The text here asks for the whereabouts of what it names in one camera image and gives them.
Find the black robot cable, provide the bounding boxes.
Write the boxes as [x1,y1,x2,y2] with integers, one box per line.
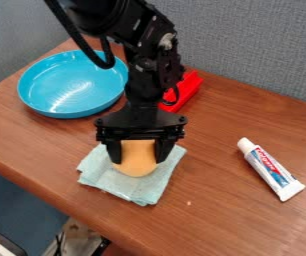
[43,0,118,70]

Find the light green folded cloth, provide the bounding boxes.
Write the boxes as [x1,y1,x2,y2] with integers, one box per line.
[78,145,187,206]

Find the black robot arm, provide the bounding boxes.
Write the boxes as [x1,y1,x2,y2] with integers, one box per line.
[44,0,187,164]

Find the white toothpaste tube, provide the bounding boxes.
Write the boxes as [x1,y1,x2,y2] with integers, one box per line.
[238,137,306,202]

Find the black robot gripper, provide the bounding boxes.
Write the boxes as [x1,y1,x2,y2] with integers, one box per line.
[94,100,190,165]

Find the blue plastic plate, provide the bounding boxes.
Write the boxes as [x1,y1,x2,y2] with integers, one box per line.
[17,50,128,119]

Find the red plastic block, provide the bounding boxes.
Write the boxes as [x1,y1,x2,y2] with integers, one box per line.
[159,71,204,113]

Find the grey object under table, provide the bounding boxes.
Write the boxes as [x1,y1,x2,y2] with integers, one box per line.
[43,218,111,256]

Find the yellow egg-shaped ball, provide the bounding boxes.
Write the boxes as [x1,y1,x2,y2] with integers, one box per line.
[114,140,158,177]

